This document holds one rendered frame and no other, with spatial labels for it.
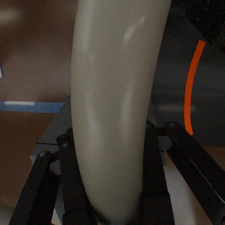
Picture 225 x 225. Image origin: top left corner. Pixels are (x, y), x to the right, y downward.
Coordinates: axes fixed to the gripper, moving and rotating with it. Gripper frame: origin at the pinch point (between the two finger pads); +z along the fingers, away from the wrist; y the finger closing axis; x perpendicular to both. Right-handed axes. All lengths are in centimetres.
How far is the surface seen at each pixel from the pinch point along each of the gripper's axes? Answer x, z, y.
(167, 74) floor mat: -27, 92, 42
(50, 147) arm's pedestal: -20.1, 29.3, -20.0
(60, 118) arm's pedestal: -19, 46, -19
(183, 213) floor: -210, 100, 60
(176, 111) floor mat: -56, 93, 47
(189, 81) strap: -33, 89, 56
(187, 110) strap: -56, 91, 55
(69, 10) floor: 25, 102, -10
